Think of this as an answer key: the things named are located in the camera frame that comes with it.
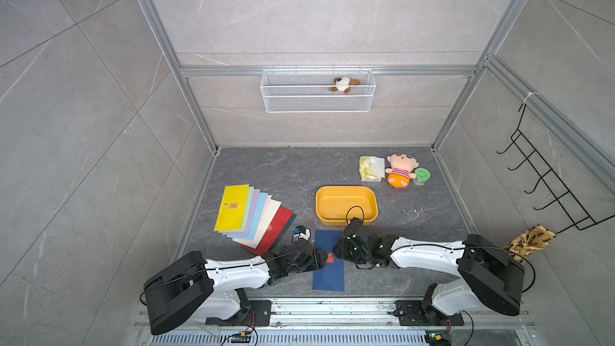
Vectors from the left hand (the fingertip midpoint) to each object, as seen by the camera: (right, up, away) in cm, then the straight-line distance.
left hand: (326, 255), depth 82 cm
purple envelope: (-30, +12, +15) cm, 36 cm away
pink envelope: (-24, +15, +17) cm, 33 cm away
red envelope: (-21, +6, +9) cm, 23 cm away
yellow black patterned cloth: (+58, +10, -16) cm, 61 cm away
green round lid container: (+43, +27, +21) cm, 55 cm away
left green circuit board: (-27, -21, -11) cm, 36 cm away
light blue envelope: (-28, +10, +13) cm, 33 cm away
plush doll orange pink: (+33, +28, +21) cm, 48 cm away
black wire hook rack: (+62, +18, -24) cm, 69 cm away
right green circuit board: (+32, -20, -12) cm, 40 cm away
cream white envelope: (-22, +13, +16) cm, 30 cm away
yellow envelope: (-39, +14, +16) cm, 44 cm away
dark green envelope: (-13, +11, +13) cm, 21 cm away
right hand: (+4, 0, +3) cm, 5 cm away
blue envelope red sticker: (+1, -7, -1) cm, 8 cm away
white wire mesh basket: (-7, +64, +18) cm, 67 cm away
